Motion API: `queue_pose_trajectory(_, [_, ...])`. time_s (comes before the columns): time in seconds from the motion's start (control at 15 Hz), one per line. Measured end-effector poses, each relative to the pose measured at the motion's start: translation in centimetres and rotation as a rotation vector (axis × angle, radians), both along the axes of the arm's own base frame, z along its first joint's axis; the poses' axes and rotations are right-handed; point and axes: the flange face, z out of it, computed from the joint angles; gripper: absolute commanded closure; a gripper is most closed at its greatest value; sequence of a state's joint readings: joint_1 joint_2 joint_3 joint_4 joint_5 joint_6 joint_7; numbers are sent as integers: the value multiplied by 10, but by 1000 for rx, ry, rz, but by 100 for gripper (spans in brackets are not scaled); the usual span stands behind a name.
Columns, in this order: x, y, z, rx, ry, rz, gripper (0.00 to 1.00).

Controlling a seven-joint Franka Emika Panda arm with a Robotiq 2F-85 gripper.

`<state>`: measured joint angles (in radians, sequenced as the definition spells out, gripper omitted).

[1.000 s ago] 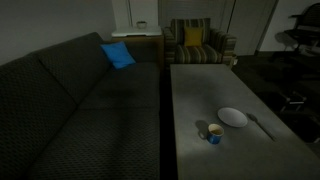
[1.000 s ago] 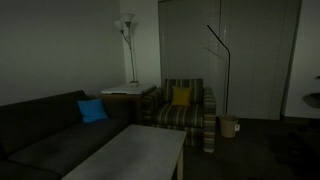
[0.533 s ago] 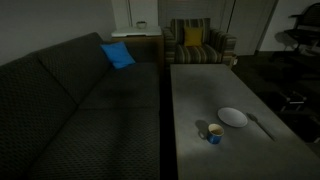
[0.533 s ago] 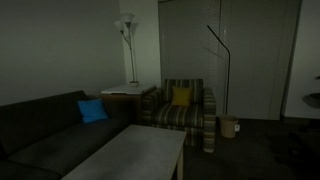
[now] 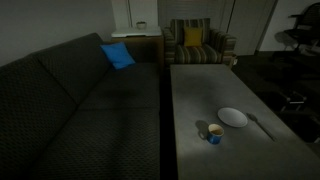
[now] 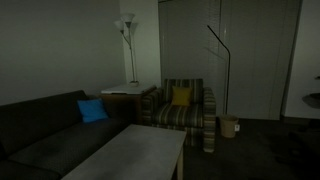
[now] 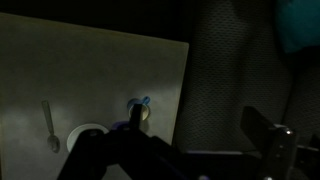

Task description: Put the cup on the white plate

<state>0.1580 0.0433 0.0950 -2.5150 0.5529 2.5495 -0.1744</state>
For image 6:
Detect yellow cushion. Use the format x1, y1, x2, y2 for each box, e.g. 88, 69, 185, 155
170, 85, 193, 107

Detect striped armchair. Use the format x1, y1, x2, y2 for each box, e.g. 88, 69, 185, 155
141, 78, 217, 153

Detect wooden side table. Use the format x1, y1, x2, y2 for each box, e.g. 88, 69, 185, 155
98, 87, 158, 125

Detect white flat board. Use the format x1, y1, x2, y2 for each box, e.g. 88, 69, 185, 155
100, 83, 157, 95

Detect blue cushion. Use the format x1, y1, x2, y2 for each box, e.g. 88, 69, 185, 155
77, 98, 110, 124

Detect thin black floor lamp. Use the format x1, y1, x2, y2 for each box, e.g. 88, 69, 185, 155
206, 24, 232, 116

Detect beige wastebasket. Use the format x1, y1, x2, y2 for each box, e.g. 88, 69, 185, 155
219, 114, 240, 139

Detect white three-shade lamp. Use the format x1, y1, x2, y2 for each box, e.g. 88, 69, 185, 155
114, 12, 140, 88

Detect grey window blinds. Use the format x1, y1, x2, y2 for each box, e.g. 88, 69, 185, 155
158, 0, 303, 121

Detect dark grey sofa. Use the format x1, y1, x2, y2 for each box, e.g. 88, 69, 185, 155
0, 89, 136, 180

